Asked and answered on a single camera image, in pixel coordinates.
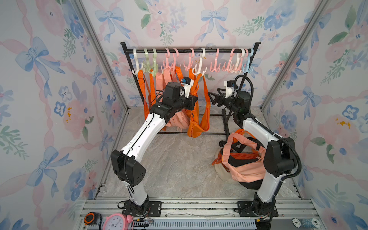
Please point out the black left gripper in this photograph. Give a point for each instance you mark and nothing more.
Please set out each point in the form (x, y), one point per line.
(191, 100)

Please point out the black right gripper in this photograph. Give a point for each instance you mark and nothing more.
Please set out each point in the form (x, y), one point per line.
(218, 97)

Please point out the orange sling bag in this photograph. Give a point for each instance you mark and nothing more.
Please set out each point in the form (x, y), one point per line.
(196, 127)

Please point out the black crossbody bag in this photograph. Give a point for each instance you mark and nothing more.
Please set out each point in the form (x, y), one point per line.
(247, 172)

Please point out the pink crossbody bag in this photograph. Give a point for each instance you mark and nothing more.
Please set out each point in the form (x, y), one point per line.
(244, 164)

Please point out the beige crossbody bag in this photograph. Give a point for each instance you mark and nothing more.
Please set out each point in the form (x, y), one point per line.
(224, 175)

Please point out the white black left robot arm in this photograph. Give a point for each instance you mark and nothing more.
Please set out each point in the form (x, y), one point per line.
(126, 162)

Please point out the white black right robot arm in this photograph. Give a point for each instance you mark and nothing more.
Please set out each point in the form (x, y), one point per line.
(264, 160)

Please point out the light blue plastic hook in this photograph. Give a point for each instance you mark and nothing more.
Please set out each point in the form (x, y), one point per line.
(247, 67)

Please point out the white plastic hook middle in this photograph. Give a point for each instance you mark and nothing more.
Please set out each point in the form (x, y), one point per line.
(197, 69)

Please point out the white plastic hook left end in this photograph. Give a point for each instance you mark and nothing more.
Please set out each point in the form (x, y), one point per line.
(138, 67)

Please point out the black metal garment rack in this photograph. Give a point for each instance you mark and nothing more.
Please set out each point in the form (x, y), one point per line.
(192, 53)

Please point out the pink alarm clock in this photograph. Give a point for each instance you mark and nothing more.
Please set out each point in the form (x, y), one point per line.
(119, 222)

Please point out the orange black tape measure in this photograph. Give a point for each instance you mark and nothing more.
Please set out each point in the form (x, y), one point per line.
(92, 218)

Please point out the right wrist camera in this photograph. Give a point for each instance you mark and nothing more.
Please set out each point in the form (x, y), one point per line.
(230, 88)

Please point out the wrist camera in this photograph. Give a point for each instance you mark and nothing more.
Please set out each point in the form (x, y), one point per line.
(187, 84)
(230, 88)

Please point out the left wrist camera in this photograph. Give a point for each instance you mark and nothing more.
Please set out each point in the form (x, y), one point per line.
(187, 84)

